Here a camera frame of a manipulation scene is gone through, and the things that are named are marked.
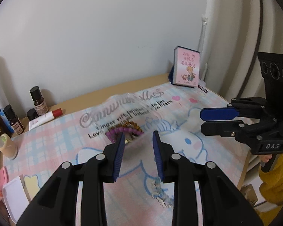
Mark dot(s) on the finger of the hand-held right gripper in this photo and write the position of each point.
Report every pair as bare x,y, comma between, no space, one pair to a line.
221,128
217,113

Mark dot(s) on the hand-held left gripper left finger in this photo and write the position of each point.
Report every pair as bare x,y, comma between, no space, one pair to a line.
119,155

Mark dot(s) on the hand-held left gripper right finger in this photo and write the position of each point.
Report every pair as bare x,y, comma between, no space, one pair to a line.
158,157

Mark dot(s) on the clear plastic container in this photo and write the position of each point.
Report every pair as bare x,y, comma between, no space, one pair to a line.
122,108

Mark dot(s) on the person's right forearm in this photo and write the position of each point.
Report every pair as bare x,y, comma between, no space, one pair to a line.
278,183

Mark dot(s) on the person's right hand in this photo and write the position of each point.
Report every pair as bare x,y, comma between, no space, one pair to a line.
266,158

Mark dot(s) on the black pen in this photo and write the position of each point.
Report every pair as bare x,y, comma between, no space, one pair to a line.
202,89

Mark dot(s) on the pink cartoon card box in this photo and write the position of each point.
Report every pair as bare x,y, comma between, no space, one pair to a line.
186,66

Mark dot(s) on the pastel plaid printed desk mat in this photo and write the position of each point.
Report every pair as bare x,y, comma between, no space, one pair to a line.
61,131

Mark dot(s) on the cream curtain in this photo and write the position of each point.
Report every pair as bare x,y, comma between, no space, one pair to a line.
238,28

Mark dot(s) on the white tube with red cap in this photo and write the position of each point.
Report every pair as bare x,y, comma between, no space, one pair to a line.
43,119

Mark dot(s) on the brown bottle with black cap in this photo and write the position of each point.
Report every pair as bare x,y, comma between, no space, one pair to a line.
40,103

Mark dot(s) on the small black jar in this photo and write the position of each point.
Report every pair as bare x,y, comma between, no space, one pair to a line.
32,114

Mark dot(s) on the dark brown dropper bottle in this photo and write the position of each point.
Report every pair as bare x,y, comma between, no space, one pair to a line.
14,122

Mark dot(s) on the small cream cup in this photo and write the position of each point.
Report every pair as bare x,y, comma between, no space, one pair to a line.
8,146

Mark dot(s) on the white plastic tray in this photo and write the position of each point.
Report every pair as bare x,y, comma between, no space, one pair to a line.
13,193

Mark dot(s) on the white wall pipe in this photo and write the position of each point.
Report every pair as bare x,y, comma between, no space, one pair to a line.
202,42

